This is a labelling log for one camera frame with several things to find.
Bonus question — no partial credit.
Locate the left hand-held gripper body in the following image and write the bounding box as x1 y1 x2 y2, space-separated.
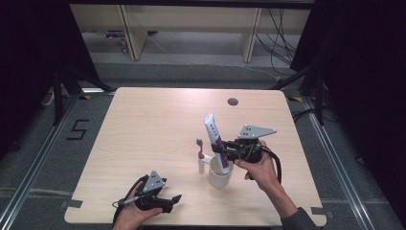
136 170 175 214

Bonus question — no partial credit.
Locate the bundle of black cables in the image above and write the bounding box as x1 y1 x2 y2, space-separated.
255 8 303 77

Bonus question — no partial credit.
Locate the pink toothbrush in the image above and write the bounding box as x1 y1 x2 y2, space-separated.
195 138 206 161

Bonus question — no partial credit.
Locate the white and purple toothpaste tube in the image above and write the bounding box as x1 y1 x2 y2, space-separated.
203 112 232 175

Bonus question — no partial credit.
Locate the person's right hand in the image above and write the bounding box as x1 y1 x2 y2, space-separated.
234 139 282 194

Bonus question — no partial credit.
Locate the grey cable plug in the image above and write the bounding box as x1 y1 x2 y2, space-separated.
116 195 142 208

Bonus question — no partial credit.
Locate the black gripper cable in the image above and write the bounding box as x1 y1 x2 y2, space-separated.
260 146 283 185
112 173 150 229

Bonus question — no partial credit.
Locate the aluminium floor rail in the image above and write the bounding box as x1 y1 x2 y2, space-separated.
0 93 80 229
302 95 382 230

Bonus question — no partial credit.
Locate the black curtain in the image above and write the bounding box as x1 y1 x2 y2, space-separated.
0 0 101 161
289 0 406 221

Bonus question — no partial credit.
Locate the person's left hand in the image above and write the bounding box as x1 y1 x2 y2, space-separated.
112 181 165 230

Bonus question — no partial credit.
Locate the black metal stand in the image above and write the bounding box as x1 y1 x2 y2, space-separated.
270 61 327 127
52 63 117 127

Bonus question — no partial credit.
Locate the white cup with side holder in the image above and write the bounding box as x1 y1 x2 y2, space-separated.
197 154 235 189

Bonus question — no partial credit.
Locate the beige wooden desk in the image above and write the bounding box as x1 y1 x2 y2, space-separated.
70 3 312 63

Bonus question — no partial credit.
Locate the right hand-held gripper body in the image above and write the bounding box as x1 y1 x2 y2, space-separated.
223 124 278 165

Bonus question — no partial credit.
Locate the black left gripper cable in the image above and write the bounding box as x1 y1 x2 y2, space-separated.
112 173 150 229

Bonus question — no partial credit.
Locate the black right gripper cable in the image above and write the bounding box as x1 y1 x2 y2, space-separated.
260 146 283 185

